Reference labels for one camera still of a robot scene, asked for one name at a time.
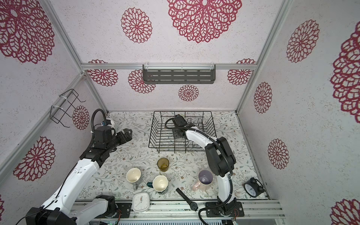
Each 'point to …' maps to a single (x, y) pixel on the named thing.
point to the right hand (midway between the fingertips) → (179, 130)
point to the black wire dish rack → (168, 131)
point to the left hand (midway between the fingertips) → (126, 134)
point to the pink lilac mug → (205, 178)
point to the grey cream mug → (133, 175)
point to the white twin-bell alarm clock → (113, 125)
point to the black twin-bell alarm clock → (253, 187)
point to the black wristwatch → (193, 205)
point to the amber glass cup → (163, 164)
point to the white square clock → (140, 201)
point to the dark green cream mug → (160, 183)
